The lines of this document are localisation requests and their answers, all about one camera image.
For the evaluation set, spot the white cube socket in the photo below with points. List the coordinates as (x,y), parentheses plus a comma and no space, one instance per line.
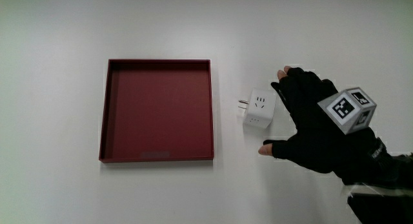
(259,109)

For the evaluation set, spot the dark red square tray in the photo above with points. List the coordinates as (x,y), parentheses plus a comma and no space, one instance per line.
(161,114)

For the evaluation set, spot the person's right forearm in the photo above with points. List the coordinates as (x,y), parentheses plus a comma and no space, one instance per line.
(395,172)

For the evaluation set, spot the person's right hand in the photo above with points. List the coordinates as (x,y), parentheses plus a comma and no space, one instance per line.
(309,133)

